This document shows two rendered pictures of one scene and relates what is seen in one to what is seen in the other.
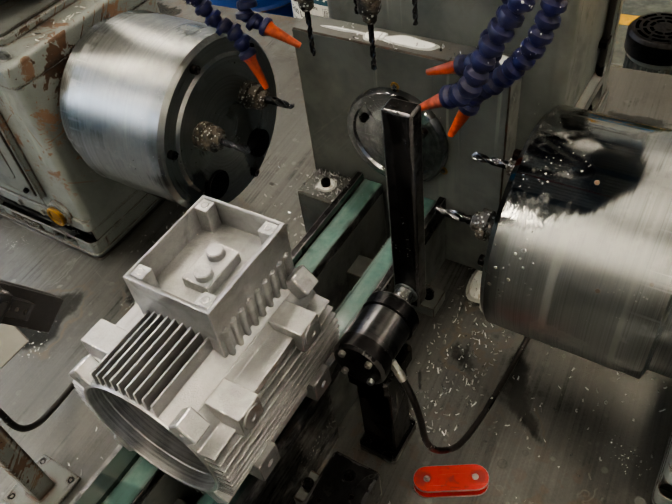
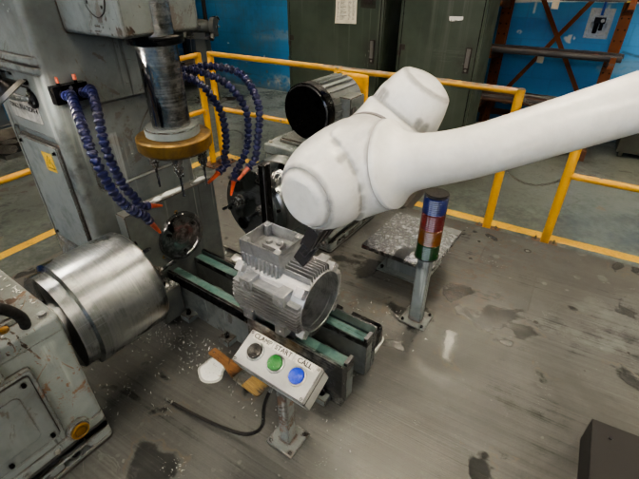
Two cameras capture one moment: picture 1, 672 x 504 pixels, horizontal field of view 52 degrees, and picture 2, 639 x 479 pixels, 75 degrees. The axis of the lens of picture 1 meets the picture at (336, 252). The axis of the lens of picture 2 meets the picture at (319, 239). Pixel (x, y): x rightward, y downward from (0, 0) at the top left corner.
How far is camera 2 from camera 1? 1.03 m
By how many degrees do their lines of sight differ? 68
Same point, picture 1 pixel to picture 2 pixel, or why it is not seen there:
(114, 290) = (149, 420)
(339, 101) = (153, 239)
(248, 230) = (256, 238)
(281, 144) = not seen: hidden behind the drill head
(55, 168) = (82, 379)
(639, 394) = not seen: hidden behind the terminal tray
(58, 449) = (263, 434)
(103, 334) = (281, 292)
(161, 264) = (266, 257)
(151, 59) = (115, 253)
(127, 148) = (143, 298)
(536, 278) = not seen: hidden behind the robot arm
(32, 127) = (68, 355)
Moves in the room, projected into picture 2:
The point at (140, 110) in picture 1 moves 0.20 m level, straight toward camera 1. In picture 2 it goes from (139, 273) to (231, 256)
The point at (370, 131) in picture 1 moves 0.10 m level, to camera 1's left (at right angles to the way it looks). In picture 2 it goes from (171, 241) to (163, 261)
